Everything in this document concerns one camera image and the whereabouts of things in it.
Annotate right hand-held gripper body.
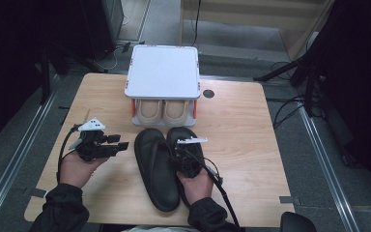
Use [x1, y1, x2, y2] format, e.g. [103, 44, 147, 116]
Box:
[169, 136, 210, 179]

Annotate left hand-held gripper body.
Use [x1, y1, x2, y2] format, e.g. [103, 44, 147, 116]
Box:
[72, 117, 112, 162]

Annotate black flip-flop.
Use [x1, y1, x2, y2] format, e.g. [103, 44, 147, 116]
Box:
[133, 128, 181, 213]
[165, 126, 208, 208]

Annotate cream clog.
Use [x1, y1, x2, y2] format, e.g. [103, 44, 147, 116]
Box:
[136, 99, 164, 127]
[162, 99, 191, 128]

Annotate white shoe rack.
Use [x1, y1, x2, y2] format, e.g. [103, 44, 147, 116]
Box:
[124, 43, 202, 128]

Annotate person's left hand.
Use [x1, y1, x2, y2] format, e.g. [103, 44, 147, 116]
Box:
[58, 149, 110, 189]

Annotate person's right hand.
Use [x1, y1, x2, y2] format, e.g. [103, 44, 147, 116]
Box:
[176, 166, 214, 207]

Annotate grey tape strip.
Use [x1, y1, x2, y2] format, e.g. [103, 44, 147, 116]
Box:
[278, 195, 302, 207]
[23, 187, 49, 199]

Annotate black cabinet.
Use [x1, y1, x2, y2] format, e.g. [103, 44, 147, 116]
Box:
[79, 0, 126, 61]

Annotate black rounded chair part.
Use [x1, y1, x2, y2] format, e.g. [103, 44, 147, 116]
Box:
[279, 211, 319, 232]

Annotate black tripod stand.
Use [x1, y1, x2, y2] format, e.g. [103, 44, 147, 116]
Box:
[253, 47, 324, 118]

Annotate right hand-held gripper cable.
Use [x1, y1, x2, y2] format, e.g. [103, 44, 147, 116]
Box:
[186, 149, 242, 230]

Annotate metal floor rail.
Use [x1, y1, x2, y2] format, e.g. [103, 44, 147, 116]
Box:
[298, 105, 361, 232]
[0, 74, 62, 232]

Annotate white floor cable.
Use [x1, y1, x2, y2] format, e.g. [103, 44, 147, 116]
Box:
[94, 43, 124, 72]

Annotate black floor cables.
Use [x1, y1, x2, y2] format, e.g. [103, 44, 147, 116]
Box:
[266, 60, 307, 131]

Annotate black hanging cable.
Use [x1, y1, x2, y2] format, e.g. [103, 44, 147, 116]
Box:
[190, 0, 203, 48]

